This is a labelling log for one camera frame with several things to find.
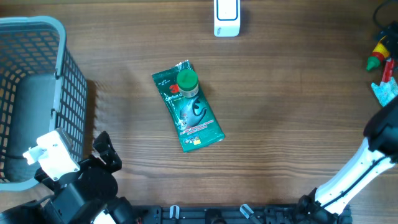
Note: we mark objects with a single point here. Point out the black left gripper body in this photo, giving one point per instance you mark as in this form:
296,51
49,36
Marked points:
45,178

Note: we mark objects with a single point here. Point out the red yellow sauce bottle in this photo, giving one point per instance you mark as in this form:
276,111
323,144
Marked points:
379,54

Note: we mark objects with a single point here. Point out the small red sachet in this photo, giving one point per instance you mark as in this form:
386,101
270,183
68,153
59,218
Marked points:
388,70

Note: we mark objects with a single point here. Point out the light green tissue packet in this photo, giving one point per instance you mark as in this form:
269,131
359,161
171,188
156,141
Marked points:
385,92

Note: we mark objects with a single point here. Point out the green 3M gloves packet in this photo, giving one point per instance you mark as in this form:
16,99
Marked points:
193,118

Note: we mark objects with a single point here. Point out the green lid jar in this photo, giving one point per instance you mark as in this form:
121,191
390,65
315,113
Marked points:
187,82

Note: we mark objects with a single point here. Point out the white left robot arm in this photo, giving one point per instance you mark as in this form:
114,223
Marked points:
84,196

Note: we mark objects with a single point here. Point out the white barcode scanner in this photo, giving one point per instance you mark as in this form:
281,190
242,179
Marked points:
227,18

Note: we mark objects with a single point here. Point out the grey plastic shopping basket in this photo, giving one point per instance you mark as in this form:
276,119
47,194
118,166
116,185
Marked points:
42,88

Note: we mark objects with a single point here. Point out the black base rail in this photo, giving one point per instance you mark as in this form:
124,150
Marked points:
271,214

